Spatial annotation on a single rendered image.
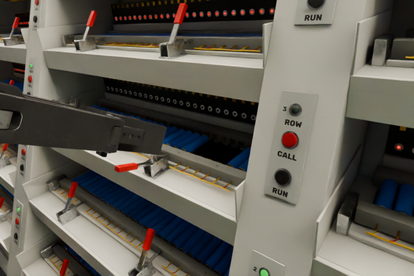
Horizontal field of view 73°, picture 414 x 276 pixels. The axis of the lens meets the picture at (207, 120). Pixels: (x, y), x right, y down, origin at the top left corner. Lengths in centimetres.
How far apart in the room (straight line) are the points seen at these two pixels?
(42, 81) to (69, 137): 64
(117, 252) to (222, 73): 42
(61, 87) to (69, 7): 21
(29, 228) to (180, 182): 56
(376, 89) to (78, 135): 26
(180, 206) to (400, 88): 32
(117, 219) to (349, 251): 46
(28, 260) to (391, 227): 86
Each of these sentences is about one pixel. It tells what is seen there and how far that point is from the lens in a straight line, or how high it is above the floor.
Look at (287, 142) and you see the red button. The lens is 32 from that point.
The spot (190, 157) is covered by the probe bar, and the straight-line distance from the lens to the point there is 47.
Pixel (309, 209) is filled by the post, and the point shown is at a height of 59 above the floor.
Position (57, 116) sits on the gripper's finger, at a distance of 18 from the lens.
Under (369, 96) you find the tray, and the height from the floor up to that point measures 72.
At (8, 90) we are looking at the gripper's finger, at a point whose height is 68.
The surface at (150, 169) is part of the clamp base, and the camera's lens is 47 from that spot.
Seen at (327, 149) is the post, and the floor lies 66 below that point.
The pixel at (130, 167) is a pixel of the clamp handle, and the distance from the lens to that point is 45.
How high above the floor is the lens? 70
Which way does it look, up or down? 6 degrees down
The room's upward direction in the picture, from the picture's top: 9 degrees clockwise
